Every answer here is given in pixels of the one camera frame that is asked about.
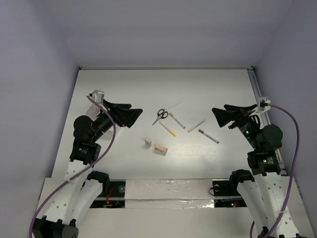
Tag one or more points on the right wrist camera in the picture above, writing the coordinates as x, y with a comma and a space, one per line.
262, 106

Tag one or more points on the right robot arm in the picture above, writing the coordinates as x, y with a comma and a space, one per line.
260, 186

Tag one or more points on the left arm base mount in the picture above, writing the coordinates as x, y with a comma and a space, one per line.
113, 191

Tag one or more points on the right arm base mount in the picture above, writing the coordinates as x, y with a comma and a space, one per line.
225, 192

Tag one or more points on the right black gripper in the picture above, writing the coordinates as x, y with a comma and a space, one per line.
223, 116

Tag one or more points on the white pen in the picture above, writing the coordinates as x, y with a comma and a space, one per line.
173, 105

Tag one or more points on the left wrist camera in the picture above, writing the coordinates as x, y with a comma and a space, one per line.
97, 96

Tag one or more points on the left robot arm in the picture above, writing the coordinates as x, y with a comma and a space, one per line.
60, 213

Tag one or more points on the brown cap marker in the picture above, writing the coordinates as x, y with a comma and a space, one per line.
208, 136

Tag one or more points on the peach cap marker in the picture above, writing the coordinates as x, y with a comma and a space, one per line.
177, 121

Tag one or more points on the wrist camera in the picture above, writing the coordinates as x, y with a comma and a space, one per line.
97, 96
262, 106

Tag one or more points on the pink eraser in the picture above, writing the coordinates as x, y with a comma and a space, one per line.
161, 149

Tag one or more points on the pale yellow cap marker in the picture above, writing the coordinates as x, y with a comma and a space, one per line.
196, 125

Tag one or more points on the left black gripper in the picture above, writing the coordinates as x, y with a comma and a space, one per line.
115, 115

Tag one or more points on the black scissors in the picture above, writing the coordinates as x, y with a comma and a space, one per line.
162, 114

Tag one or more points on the small beige eraser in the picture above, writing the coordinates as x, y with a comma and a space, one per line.
148, 142

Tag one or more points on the aluminium side rail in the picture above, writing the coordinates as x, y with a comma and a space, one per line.
264, 116

